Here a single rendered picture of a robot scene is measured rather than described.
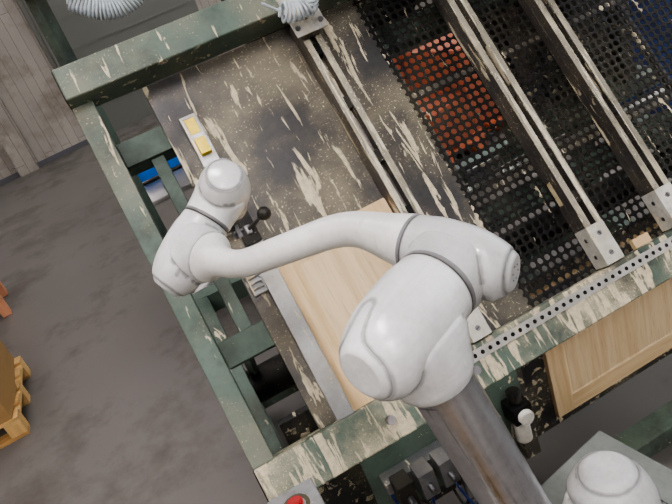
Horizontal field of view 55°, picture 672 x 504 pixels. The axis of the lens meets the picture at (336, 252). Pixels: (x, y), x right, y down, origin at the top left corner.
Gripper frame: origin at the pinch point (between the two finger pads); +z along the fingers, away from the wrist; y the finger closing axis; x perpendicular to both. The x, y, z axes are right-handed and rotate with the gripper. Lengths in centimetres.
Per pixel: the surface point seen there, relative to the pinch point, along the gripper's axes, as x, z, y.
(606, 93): 121, 8, 11
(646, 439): 95, 51, 118
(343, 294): 20.0, 14.0, 27.8
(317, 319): 10.2, 13.7, 30.6
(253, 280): -0.3, 15.2, 12.5
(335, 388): 5, 12, 49
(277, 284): 4.8, 11.6, 17.1
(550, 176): 91, 10, 26
